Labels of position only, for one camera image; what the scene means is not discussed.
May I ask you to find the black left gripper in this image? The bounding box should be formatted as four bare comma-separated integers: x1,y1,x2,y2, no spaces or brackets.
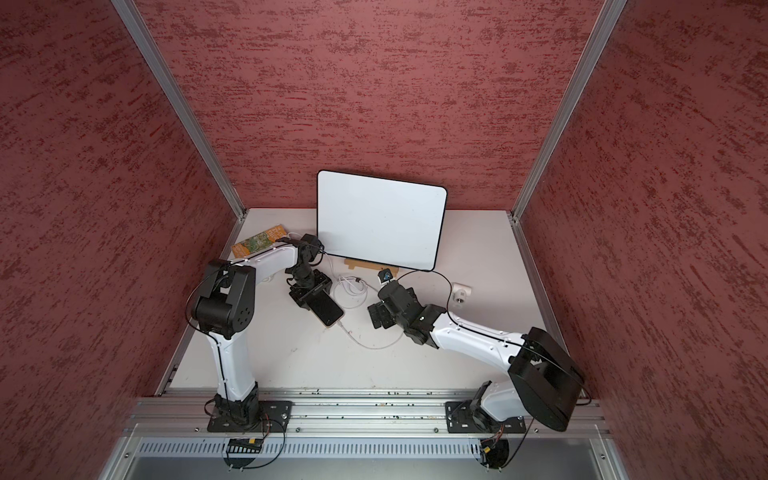
288,263,333,308

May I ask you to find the black phone pink case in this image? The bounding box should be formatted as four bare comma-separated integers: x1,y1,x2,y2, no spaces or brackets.
307,291,344,327

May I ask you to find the white charging cable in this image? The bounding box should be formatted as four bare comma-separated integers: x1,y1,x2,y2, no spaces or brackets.
287,232,457,351

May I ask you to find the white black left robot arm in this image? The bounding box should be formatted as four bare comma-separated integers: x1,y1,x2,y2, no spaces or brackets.
185,234,344,434

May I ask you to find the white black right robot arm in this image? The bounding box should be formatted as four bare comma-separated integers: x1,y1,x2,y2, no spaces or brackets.
373,280,586,432

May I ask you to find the wooden board stand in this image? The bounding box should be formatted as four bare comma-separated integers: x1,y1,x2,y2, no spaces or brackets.
343,258,400,277

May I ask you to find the small white tape roll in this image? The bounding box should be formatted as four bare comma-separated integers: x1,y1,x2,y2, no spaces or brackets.
450,283,472,304

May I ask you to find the orange paperback book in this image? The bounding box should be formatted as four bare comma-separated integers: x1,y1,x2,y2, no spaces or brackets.
231,225,288,259

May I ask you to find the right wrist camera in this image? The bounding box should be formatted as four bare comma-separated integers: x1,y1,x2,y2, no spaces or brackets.
377,268,395,285

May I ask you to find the white board black frame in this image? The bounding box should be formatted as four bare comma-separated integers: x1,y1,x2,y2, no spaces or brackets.
316,170,448,271

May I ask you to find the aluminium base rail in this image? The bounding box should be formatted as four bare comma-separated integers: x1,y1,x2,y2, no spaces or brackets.
122,386,610,439

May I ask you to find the aluminium left corner post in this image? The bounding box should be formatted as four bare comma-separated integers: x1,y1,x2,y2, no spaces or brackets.
111,0,247,222

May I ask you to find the aluminium corner post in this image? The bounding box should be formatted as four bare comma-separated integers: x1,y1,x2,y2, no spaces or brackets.
111,0,247,222
510,0,627,225

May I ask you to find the aluminium right corner post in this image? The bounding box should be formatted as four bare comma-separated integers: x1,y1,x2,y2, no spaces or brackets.
510,0,627,225

